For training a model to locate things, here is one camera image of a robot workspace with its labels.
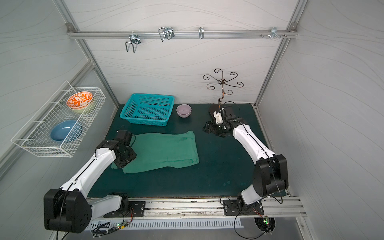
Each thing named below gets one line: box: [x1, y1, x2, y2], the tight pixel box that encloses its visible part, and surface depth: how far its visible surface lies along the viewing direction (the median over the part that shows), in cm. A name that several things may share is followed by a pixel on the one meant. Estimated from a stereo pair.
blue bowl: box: [50, 119, 83, 142], surface depth 65 cm
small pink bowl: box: [176, 103, 193, 118], surface depth 113 cm
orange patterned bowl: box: [66, 91, 93, 110], surface depth 75 cm
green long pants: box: [111, 130, 200, 174], surface depth 94 cm
